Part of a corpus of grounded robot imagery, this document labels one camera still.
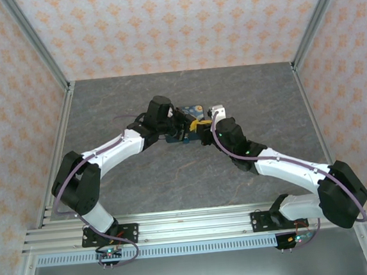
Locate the aluminium side rail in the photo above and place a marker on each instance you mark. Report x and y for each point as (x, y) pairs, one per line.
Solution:
(309, 100)
(64, 122)

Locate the starry night print tin box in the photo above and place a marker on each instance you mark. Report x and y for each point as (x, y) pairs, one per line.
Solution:
(197, 110)

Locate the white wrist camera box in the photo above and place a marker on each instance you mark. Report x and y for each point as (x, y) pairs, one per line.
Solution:
(216, 112)
(169, 113)

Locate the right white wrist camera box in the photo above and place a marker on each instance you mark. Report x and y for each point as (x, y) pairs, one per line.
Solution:
(216, 112)

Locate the left aluminium frame post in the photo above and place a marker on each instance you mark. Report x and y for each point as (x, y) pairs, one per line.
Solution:
(35, 38)

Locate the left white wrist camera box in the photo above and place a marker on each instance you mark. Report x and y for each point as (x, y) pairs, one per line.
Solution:
(169, 113)

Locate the left aluminium side rail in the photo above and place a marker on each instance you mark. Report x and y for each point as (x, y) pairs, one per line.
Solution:
(64, 122)

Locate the aluminium mounting rail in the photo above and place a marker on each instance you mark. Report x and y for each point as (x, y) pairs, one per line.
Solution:
(194, 226)

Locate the left controller circuit board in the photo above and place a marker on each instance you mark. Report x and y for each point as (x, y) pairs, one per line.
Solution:
(110, 254)

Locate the right aluminium frame post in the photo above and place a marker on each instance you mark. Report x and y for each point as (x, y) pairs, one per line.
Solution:
(320, 13)

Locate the right aluminium side rail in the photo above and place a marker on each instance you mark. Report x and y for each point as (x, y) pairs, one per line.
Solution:
(309, 100)

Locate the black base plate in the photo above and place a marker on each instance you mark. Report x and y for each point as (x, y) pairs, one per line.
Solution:
(258, 221)
(130, 232)

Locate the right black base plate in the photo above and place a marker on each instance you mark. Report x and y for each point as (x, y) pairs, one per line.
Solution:
(258, 221)

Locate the right controller circuit board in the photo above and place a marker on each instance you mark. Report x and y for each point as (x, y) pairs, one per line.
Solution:
(300, 238)

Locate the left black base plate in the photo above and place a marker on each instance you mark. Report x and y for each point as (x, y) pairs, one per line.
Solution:
(130, 232)

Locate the controller circuit board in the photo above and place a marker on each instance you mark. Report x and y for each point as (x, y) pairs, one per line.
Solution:
(110, 254)
(300, 238)

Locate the aluminium frame post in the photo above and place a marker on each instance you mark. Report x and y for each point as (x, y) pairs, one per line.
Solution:
(35, 38)
(320, 13)

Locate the grey metal panel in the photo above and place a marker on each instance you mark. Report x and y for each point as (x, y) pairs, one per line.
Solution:
(195, 271)

